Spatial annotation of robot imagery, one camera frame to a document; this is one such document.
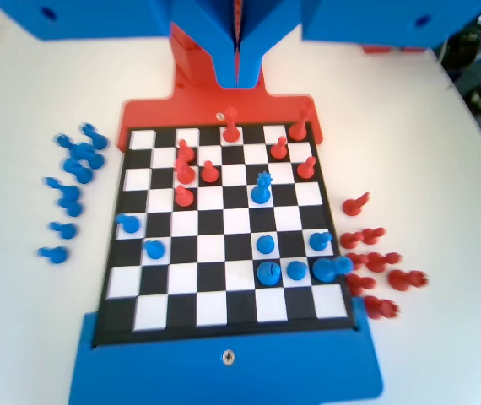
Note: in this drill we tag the black and white chessboard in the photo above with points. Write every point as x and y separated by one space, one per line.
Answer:
211 261

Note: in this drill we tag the red chess rook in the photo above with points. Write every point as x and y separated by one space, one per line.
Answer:
405 280

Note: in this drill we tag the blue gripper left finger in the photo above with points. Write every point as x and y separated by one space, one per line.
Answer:
219 42

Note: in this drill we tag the silver plate screw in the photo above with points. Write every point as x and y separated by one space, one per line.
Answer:
228 357

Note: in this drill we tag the large red chess piece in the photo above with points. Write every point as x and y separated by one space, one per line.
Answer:
298 128

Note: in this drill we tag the blue board mount plate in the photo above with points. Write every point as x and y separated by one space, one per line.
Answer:
223 384

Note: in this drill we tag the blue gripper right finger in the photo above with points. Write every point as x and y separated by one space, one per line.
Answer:
255 42

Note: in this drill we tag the blue chess bishop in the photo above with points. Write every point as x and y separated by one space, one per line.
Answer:
269 273
71 193

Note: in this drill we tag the blue chess queen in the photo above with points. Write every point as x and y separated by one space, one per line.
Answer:
261 194

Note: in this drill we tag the red flat plastic part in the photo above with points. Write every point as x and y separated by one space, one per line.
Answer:
392 48

